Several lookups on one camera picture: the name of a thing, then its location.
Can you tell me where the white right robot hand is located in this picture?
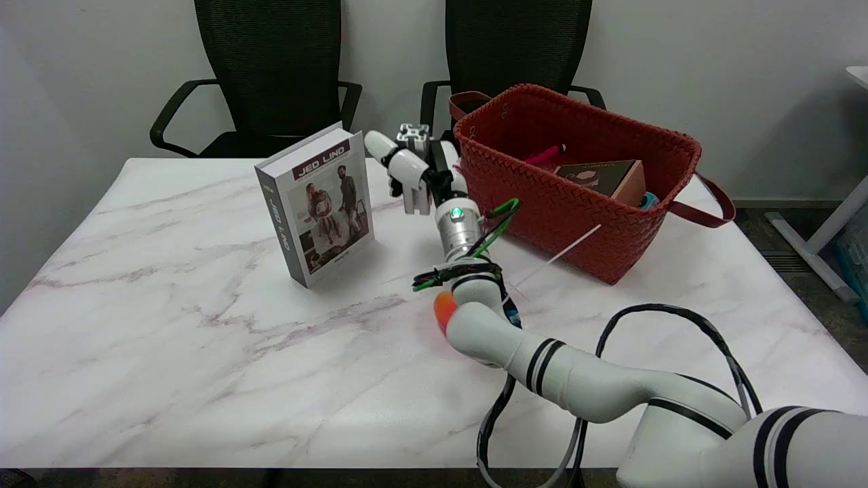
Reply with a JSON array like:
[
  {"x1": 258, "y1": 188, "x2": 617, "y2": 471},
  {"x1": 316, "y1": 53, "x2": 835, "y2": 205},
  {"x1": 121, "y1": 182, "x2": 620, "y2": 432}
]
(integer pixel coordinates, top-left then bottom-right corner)
[{"x1": 364, "y1": 130, "x2": 470, "y2": 216}]

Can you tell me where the silver aluminium extrusion block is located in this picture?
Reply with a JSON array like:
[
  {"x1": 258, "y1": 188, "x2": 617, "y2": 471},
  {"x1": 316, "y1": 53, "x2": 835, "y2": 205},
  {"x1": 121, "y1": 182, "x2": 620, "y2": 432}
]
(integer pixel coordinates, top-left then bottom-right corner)
[{"x1": 397, "y1": 123, "x2": 435, "y2": 158}]

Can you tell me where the brown woven storage basket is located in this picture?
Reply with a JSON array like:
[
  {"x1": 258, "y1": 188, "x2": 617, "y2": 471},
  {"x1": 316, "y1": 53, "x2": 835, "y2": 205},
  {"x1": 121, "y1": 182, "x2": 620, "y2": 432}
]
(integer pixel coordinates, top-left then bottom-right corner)
[{"x1": 448, "y1": 83, "x2": 736, "y2": 285}]

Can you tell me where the Jed Lind book box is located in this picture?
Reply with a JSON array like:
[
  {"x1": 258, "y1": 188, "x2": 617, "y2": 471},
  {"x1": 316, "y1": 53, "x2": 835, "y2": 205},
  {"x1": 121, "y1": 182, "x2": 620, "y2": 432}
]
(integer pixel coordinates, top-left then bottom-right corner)
[{"x1": 255, "y1": 121, "x2": 376, "y2": 289}]

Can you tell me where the pink marker pen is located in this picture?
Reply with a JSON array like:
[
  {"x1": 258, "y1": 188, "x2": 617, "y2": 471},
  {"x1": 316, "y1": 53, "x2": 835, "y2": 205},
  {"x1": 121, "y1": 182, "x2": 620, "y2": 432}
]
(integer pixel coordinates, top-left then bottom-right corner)
[{"x1": 524, "y1": 143, "x2": 567, "y2": 165}]

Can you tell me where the black mesh office chair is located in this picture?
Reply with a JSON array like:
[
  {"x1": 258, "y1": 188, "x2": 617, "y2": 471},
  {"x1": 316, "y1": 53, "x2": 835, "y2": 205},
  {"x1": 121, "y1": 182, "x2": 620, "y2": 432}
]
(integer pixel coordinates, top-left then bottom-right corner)
[
  {"x1": 420, "y1": 0, "x2": 608, "y2": 144},
  {"x1": 150, "y1": 0, "x2": 363, "y2": 159}
]

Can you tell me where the dark box with tan side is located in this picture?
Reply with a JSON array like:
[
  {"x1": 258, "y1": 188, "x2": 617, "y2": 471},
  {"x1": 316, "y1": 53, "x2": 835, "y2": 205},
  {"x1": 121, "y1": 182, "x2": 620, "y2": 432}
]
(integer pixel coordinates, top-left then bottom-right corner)
[{"x1": 553, "y1": 160, "x2": 647, "y2": 207}]

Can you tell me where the green and black wire bundle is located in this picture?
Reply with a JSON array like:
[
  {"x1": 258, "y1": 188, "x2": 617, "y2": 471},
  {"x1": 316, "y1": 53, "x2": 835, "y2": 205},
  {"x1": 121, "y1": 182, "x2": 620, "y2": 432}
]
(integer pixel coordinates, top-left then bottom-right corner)
[{"x1": 412, "y1": 197, "x2": 521, "y2": 293}]

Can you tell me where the white cable tie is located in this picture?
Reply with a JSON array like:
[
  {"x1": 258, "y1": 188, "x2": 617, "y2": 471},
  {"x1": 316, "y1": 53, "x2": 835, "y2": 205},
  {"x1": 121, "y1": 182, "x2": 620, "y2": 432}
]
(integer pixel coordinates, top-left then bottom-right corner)
[{"x1": 502, "y1": 224, "x2": 602, "y2": 303}]

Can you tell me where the black looping robot cable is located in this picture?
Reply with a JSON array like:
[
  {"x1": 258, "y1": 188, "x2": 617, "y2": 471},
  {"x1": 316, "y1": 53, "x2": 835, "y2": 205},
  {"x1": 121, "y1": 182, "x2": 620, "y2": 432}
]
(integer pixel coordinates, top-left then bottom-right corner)
[{"x1": 476, "y1": 304, "x2": 764, "y2": 488}]

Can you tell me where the white desk frame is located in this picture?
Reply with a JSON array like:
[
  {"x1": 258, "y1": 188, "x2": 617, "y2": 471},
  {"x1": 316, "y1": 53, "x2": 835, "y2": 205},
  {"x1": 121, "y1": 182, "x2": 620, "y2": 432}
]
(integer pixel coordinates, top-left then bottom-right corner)
[{"x1": 765, "y1": 66, "x2": 868, "y2": 304}]

